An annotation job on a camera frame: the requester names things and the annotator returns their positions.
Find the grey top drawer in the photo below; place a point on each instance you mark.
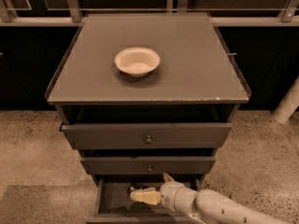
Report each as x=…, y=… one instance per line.
x=133, y=135

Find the brass top drawer knob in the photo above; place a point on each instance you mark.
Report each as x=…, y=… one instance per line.
x=148, y=140

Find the metal railing frame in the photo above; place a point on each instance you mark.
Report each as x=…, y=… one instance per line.
x=224, y=13

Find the grey middle drawer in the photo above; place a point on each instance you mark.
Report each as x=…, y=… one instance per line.
x=138, y=165

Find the grey drawer cabinet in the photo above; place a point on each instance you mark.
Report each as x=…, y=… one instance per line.
x=195, y=82

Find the grey bottom drawer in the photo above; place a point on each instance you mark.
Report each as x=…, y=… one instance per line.
x=114, y=205

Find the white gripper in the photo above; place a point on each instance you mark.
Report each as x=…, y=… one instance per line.
x=167, y=194

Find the grey drawer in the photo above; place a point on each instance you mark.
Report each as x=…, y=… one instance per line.
x=133, y=135
x=138, y=165
x=114, y=205

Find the orange soda can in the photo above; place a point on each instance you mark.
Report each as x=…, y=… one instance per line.
x=135, y=186

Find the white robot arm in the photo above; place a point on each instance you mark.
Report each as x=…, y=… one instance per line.
x=203, y=206

